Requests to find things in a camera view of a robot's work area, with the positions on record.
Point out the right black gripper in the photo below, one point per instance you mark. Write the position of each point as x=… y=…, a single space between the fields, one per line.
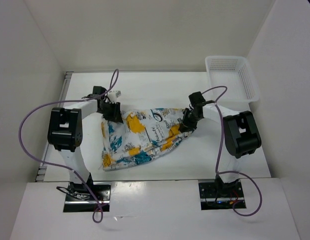
x=187 y=126

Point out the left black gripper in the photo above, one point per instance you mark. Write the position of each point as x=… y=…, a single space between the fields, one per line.
x=115 y=116

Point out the patterned white yellow teal shorts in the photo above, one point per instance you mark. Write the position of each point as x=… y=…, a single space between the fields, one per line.
x=141 y=137

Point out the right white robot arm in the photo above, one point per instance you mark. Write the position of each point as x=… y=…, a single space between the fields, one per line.
x=239 y=134

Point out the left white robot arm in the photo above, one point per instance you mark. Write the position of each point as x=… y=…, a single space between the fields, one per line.
x=65 y=133

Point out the white plastic basket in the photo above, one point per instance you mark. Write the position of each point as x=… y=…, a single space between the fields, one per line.
x=236 y=74

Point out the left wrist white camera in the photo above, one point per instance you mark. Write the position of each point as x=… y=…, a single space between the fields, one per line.
x=113 y=96

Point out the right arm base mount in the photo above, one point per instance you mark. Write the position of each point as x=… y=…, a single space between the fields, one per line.
x=212 y=198

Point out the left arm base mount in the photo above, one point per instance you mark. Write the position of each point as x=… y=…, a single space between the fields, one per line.
x=83 y=201

